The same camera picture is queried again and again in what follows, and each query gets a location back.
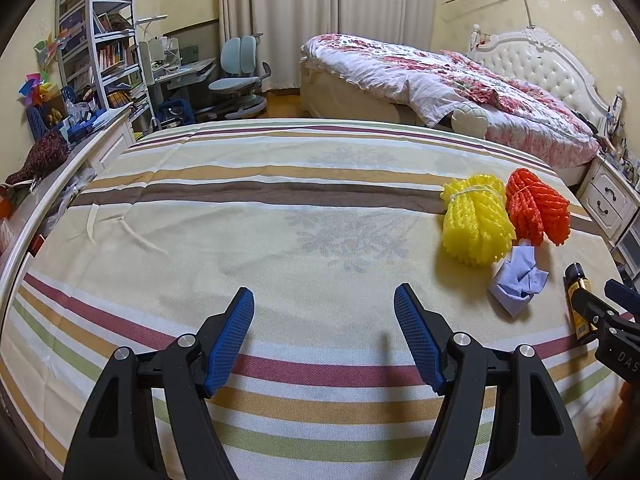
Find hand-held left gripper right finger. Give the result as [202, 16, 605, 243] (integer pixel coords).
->
[393, 283, 588, 480]

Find striped bed sheet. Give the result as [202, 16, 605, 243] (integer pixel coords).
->
[0, 119, 631, 480]

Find lilac cloth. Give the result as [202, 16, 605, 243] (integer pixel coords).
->
[487, 239, 551, 317]

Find yellow foam net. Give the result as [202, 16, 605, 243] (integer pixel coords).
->
[441, 174, 517, 267]

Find blue crate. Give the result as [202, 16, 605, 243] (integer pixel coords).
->
[155, 99, 193, 128]

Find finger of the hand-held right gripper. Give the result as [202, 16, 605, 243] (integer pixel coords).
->
[603, 277, 640, 317]
[570, 289, 622, 332]

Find white bookshelf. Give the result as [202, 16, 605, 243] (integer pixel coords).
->
[55, 0, 151, 126]

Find cluster of small bottles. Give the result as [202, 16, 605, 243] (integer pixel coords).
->
[597, 87, 640, 176]

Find colourful pinwheel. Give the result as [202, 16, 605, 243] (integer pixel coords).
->
[17, 72, 53, 106]
[32, 32, 68, 61]

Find white bed frame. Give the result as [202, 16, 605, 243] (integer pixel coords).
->
[0, 110, 136, 321]

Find white desk lamp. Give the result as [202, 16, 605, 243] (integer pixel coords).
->
[135, 14, 168, 61]

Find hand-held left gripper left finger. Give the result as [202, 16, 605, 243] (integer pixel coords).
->
[62, 287, 256, 480]

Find white study desk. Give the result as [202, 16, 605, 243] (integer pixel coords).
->
[145, 57, 218, 126]

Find brown bottle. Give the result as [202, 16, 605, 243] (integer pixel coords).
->
[564, 261, 598, 345]

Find plastic drawer unit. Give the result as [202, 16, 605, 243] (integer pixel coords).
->
[612, 220, 640, 271]

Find large blue basket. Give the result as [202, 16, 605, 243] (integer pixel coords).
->
[60, 85, 101, 141]

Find white desk appliance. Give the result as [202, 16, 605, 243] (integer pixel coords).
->
[147, 36, 181, 68]

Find white tufted headboard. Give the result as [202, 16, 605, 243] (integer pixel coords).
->
[467, 25, 613, 126]

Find dark red knitted cloth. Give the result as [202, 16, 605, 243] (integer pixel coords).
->
[5, 130, 71, 185]

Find small blue basket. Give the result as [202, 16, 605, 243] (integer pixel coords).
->
[27, 105, 51, 138]

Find blue desk chair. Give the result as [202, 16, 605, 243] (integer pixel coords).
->
[207, 34, 271, 118]

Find white nightstand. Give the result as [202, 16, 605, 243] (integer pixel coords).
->
[575, 152, 636, 238]

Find orange foam net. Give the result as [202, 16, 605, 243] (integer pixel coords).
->
[505, 169, 572, 247]

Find beige curtains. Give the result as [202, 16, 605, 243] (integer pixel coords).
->
[217, 0, 438, 93]

